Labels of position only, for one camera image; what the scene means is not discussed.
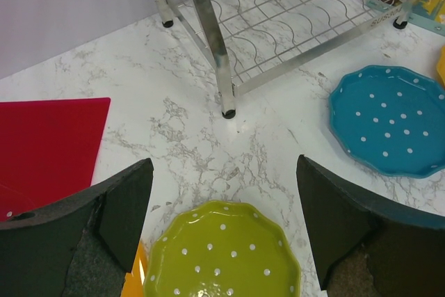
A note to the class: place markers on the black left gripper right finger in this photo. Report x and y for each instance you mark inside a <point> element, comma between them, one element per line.
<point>364,244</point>

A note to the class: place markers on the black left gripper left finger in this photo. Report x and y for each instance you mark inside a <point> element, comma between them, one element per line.
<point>82,245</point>

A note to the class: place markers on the blue polka dot plate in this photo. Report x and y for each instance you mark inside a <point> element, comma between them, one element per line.
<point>390,119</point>

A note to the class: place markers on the green polka dot plate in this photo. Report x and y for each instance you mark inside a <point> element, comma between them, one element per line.
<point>222,249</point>

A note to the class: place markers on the yellow polka dot plate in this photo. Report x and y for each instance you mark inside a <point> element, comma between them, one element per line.
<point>440,66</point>

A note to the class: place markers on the stainless steel dish rack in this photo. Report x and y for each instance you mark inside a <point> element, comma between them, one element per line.
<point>251,42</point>

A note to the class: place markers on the orange cutting mat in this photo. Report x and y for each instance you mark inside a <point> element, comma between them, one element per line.
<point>133,285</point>

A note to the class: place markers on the red cutting mat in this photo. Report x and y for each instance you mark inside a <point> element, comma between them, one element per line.
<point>49,150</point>

